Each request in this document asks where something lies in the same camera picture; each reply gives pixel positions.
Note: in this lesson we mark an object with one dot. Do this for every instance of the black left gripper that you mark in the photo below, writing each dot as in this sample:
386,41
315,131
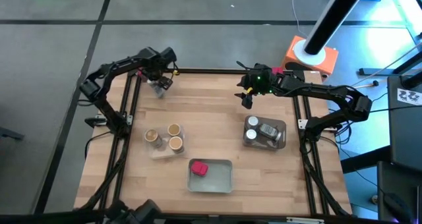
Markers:
158,61

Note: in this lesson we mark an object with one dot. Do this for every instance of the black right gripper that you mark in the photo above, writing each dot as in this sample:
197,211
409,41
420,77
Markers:
262,82

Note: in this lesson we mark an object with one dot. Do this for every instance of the wooden-lidded spice jar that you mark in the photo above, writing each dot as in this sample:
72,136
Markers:
175,143
174,129
151,135

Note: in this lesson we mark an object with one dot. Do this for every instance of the red block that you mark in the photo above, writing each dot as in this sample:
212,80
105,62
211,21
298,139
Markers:
199,168
278,70

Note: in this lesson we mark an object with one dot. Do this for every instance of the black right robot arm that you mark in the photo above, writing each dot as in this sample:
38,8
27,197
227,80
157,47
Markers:
323,92

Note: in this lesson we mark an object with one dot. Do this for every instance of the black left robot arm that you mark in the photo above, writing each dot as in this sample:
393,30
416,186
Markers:
108,70

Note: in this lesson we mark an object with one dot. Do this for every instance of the dark translucent plastic container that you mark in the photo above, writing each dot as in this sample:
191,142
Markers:
263,145

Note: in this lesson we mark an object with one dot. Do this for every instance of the white round disc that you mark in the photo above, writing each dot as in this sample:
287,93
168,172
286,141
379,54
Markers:
298,54

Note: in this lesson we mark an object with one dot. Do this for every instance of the clear plastic container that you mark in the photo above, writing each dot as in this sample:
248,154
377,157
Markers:
160,154

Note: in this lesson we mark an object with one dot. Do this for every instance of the grey rectangular tray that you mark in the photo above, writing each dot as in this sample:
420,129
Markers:
216,181

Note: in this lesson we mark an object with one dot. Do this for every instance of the orange box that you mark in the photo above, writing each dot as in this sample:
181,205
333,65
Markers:
329,61

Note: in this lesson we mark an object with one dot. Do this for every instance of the black bulky object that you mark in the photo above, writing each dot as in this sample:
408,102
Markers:
138,212

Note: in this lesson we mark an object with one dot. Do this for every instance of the black round plug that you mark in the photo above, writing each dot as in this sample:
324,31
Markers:
374,83

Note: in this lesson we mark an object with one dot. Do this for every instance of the dark floor stand bar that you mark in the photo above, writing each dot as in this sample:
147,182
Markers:
379,72

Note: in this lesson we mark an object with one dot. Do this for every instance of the dark grey floor object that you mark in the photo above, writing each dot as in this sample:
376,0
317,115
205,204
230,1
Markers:
10,133

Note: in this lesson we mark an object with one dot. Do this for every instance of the white printed sticker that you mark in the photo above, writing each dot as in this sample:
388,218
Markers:
409,96

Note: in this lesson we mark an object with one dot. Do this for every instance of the black desk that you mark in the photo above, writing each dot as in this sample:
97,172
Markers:
405,135

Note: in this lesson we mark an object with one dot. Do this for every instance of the black low cabinet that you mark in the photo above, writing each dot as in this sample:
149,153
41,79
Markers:
405,184

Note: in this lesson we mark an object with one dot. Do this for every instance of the black aluminium table frame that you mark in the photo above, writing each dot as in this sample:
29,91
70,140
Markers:
211,71

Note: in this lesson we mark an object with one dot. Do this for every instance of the white frame bracket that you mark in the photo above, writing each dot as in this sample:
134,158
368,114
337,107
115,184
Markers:
302,123
129,119

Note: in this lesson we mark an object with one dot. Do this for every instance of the black camera pole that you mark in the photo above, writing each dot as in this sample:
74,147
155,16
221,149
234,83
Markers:
333,16

